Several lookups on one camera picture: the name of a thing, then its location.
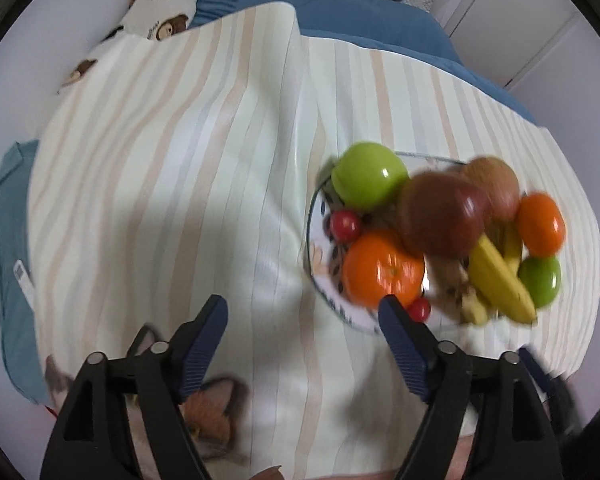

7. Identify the tan red apple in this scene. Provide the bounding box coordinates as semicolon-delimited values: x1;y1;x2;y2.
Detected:
460;156;520;222

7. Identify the green apple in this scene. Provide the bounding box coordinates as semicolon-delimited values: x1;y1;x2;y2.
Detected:
518;256;562;309
330;142;410;212

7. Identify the curved banana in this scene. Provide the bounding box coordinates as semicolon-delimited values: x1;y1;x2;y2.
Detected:
467;223;534;323

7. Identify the bear print pillow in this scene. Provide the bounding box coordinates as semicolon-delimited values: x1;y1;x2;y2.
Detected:
58;0;198;93

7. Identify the teal cushion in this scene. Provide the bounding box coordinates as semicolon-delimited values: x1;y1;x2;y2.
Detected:
0;140;50;404

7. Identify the white door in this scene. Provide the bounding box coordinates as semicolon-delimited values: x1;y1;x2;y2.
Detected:
432;0;581;88

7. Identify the long banana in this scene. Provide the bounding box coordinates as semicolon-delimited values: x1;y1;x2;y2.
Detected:
467;234;536;325

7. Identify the orange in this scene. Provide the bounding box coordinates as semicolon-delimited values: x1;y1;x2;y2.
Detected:
341;229;425;311
515;192;566;258

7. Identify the red object under cushion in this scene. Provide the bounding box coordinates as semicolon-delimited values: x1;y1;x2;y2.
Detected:
44;405;58;418

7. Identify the dark red apple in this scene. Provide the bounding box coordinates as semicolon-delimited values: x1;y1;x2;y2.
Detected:
396;171;492;259

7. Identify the striped cat print blanket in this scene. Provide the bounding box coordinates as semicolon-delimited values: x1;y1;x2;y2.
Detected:
28;3;600;479

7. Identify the white remote control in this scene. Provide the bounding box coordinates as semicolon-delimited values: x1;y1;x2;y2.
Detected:
12;259;35;311

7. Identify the oval deer pattern tray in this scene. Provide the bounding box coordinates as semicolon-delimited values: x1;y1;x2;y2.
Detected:
303;150;527;336

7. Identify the blue duvet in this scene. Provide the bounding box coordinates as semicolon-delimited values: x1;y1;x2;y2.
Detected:
189;0;534;122

